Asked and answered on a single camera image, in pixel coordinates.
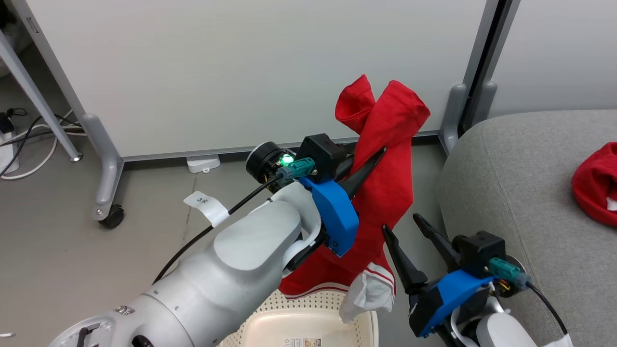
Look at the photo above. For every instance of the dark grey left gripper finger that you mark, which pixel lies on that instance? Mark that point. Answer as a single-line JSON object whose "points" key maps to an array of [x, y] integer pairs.
{"points": [[343, 168], [364, 173]]}

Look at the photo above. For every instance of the blue-covered right gripper body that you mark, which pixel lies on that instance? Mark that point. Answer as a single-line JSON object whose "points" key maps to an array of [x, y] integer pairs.
{"points": [[446, 296]]}

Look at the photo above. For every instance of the pink plastic laundry basket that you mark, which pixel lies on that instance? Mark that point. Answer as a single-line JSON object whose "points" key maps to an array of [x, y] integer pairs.
{"points": [[308, 327]]}

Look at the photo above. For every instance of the teal right camera connector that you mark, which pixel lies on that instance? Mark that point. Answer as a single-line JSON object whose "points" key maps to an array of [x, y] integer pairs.
{"points": [[508, 272]]}

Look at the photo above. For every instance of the black caster wheel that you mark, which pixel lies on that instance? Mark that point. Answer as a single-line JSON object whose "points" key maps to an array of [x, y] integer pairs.
{"points": [[113, 217]]}

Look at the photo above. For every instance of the large white partition panel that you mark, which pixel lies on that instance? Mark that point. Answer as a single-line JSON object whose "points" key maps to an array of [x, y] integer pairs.
{"points": [[217, 72]]}

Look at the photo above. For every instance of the narrow white partition panel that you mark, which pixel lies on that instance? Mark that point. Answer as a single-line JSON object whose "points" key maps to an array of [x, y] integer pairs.
{"points": [[559, 53]]}

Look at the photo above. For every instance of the printed basket label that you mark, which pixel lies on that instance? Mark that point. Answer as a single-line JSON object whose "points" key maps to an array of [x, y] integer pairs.
{"points": [[302, 342]]}

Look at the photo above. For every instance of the red garment with white stripes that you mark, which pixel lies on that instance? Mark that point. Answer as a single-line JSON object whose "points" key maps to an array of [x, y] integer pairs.
{"points": [[390, 159]]}

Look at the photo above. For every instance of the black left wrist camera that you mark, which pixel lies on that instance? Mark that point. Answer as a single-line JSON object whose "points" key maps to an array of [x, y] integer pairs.
{"points": [[323, 154]]}

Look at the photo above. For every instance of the teal left camera connector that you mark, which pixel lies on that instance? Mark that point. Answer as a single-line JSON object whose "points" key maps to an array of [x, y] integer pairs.
{"points": [[299, 168]]}

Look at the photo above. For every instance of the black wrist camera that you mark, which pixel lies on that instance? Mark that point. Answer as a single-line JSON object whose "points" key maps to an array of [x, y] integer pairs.
{"points": [[482, 250], [323, 154]]}

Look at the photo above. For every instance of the grey slanted table leg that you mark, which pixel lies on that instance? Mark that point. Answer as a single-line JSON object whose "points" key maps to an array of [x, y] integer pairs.
{"points": [[38, 101]]}

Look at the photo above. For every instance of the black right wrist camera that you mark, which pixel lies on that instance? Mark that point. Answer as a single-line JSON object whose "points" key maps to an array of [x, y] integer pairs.
{"points": [[482, 250]]}

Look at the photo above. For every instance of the white power strip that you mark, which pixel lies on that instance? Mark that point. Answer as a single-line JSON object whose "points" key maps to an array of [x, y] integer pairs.
{"points": [[8, 159]]}

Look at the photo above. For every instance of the teal camera connector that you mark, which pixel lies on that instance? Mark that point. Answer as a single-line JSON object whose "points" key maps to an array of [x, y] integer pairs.
{"points": [[299, 168], [508, 272]]}

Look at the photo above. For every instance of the grey fabric sofa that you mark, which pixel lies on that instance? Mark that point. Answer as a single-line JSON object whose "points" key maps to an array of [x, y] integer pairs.
{"points": [[520, 193]]}

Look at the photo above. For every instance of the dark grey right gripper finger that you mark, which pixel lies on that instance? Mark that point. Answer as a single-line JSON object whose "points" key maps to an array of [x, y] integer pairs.
{"points": [[436, 236], [402, 262]]}

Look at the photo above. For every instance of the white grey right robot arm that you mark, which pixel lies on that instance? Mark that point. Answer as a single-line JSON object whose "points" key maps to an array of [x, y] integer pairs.
{"points": [[501, 332]]}

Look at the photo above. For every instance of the black plug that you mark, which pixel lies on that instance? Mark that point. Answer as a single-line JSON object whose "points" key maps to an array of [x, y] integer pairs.
{"points": [[6, 123]]}

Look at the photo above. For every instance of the white power adapter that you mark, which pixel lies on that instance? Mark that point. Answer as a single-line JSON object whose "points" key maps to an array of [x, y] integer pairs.
{"points": [[203, 164]]}

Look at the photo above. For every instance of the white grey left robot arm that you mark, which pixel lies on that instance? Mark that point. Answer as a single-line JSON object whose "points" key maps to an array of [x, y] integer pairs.
{"points": [[231, 270]]}

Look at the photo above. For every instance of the grey partition leg with caster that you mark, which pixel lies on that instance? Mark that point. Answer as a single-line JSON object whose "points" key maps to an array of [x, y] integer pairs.
{"points": [[108, 164]]}

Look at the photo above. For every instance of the blue-covered left gripper body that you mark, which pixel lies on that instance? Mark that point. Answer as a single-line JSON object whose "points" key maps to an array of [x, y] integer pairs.
{"points": [[337, 217]]}

